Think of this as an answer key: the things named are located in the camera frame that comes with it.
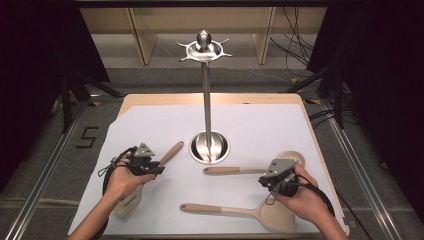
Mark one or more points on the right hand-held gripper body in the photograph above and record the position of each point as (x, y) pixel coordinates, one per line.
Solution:
(280, 166)

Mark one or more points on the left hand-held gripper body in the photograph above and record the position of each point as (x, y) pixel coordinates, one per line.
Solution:
(144, 151)

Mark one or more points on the beige slotted spatula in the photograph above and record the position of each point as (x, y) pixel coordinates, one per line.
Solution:
(171, 153)

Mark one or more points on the beige solid turner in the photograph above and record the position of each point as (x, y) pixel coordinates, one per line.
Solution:
(276, 216)

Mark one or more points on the beige perforated skimmer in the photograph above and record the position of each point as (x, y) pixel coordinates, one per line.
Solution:
(233, 170)

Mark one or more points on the steel utensil rack stand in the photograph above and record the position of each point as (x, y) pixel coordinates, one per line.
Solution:
(207, 100)

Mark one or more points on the person's left hand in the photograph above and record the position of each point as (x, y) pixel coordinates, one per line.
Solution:
(121, 181)

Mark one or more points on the person's right hand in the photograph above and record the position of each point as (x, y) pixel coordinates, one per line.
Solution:
(308, 200)

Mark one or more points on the black tripod stand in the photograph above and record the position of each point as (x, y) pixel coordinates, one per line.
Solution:
(338, 100)
(68, 100)

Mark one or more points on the dark curtain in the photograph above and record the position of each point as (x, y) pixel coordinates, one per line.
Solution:
(383, 83)
(33, 83)

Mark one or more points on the wooden shelf unit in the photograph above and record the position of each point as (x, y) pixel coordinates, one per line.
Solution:
(200, 20)

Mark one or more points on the aluminium floor rail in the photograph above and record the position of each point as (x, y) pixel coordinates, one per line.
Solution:
(363, 173)
(43, 173)

